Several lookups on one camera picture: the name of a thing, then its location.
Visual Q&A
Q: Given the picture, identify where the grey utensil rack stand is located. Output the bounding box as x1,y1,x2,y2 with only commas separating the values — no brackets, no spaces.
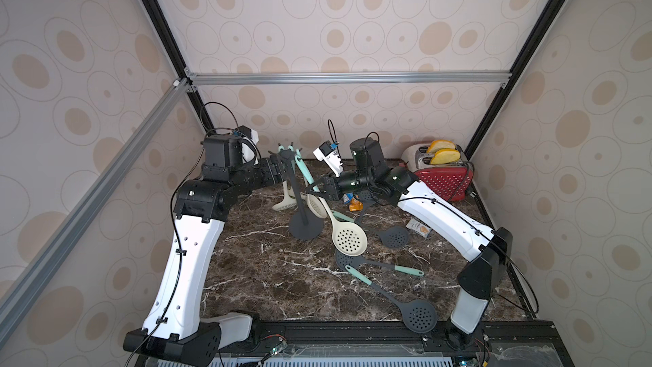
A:
278,144,324,241

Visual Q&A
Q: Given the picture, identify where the cream skimmer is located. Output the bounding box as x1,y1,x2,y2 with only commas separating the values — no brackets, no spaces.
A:
294,156,368,258

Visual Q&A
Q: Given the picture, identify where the grey skimmer mint handle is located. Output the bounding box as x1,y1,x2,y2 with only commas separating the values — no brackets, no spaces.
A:
346,265,439,334

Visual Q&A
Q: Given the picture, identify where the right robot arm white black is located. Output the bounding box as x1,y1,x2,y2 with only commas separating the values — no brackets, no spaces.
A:
311,137,513,350

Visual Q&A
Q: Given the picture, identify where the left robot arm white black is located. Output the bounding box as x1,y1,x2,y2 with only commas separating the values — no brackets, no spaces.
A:
123,126,285,366

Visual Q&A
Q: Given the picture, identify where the orange snack packet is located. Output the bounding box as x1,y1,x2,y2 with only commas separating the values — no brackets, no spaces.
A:
348,197,363,212

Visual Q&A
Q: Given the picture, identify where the small white card box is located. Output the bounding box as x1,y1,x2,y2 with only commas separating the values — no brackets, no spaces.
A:
407,219,431,238

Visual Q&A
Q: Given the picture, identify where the yellow bread slice rear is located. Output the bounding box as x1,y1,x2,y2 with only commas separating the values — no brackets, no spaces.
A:
426,139,456,154

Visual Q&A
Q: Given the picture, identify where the yellow bread slice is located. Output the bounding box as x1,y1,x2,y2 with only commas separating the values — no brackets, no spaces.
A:
426,139,456,154
430,148,461,166

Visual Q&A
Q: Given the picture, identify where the yellow bread slice front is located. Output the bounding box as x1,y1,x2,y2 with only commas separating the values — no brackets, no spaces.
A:
430,148,461,166

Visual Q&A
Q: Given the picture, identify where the red silver toaster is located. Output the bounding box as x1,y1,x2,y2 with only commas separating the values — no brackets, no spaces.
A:
401,143,475,202

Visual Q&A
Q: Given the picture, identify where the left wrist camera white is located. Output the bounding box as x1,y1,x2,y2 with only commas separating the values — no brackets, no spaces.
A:
234,125,260,165

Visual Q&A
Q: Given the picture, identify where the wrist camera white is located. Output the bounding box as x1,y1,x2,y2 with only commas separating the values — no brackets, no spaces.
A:
313,141,344,177
234,125,260,165

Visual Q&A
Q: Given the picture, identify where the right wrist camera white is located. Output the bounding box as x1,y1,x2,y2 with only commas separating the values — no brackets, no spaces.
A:
313,141,344,177

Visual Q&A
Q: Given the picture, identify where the aluminium frame bar horizontal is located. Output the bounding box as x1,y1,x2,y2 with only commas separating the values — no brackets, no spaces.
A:
189,71,512,86

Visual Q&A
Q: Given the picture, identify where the aluminium frame bar left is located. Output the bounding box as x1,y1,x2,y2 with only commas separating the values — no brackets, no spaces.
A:
1,77,190,345

